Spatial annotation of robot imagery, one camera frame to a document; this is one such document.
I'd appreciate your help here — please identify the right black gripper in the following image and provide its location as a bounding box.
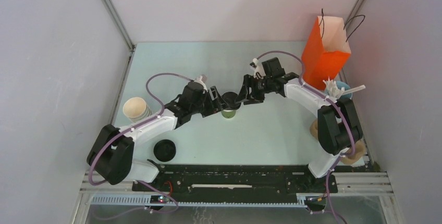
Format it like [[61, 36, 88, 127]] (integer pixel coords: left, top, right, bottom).
[[235, 73, 273, 105]]

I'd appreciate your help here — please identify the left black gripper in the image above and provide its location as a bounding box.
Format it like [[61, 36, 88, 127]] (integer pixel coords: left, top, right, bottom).
[[190, 86, 230, 118]]

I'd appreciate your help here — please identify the green paper coffee cup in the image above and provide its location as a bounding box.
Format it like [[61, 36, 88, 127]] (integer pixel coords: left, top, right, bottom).
[[221, 109, 236, 119]]

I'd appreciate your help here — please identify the black coffee cup lid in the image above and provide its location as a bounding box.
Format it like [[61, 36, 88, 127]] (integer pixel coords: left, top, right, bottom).
[[222, 92, 241, 110]]

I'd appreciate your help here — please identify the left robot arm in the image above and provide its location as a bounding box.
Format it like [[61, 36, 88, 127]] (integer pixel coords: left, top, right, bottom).
[[87, 81, 229, 191]]

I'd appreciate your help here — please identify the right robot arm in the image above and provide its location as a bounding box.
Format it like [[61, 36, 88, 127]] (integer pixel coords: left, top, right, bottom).
[[236, 57, 363, 192]]

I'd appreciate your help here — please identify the stack of black lids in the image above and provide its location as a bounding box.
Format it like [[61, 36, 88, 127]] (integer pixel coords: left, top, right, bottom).
[[153, 139, 176, 162]]

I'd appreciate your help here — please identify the stack of paper cups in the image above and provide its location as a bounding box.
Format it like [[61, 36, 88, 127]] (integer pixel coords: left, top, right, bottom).
[[122, 97, 152, 123]]

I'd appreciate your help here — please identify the orange paper bag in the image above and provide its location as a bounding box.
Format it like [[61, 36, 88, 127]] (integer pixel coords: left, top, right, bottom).
[[301, 13, 352, 91]]

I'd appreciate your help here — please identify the blue cup of stirrers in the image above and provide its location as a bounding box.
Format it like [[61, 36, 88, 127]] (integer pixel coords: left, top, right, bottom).
[[323, 78, 366, 99]]

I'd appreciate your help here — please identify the brown pulp cup carrier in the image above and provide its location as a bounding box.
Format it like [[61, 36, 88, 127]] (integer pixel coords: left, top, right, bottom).
[[310, 119, 367, 166]]

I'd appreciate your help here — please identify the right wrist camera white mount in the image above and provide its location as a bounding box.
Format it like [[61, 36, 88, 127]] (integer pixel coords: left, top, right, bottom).
[[250, 58, 266, 79]]

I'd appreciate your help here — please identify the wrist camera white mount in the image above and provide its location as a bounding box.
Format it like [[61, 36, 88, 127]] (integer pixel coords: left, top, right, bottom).
[[250, 58, 266, 79], [194, 74, 208, 92]]

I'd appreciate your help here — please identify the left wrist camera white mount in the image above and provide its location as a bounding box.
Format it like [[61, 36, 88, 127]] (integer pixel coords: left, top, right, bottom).
[[194, 74, 208, 92]]

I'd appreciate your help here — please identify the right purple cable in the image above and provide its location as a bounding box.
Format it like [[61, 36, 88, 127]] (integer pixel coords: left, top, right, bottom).
[[257, 50, 357, 224]]

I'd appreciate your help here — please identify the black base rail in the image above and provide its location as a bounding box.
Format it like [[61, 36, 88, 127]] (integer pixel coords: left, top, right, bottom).
[[151, 165, 338, 204]]

